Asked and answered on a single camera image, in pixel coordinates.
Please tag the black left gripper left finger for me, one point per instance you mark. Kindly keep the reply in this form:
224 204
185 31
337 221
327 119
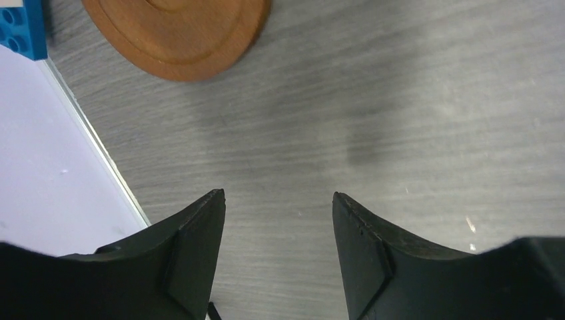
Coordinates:
165 271

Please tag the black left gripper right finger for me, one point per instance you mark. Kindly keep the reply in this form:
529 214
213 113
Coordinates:
391 273

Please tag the blue toy brick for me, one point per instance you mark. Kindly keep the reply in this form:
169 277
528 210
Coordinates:
23 29

